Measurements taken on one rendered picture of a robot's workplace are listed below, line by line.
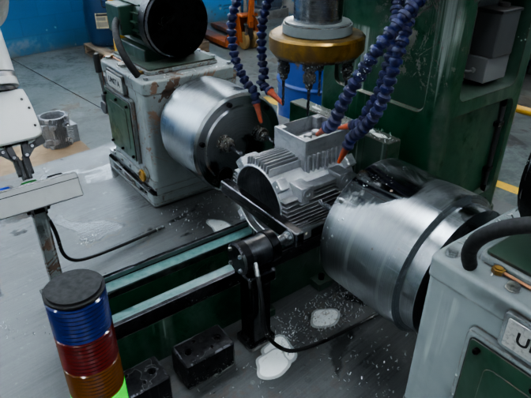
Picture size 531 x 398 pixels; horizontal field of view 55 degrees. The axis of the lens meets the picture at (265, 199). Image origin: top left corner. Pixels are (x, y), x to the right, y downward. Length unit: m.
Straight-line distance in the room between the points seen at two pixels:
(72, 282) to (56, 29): 6.26
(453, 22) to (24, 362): 1.01
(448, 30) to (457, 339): 0.57
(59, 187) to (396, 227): 0.65
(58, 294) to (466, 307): 0.48
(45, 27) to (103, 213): 5.34
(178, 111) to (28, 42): 5.47
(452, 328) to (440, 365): 0.07
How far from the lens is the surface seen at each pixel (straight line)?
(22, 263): 1.36
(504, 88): 1.23
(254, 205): 1.01
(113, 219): 1.44
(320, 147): 1.03
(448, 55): 1.04
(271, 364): 1.00
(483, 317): 0.69
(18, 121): 1.09
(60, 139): 3.57
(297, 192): 0.98
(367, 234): 0.80
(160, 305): 0.94
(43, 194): 1.07
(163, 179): 1.43
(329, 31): 0.94
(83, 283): 0.55
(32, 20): 6.65
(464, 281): 0.67
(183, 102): 1.25
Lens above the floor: 1.55
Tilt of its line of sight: 30 degrees down
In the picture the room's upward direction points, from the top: straight up
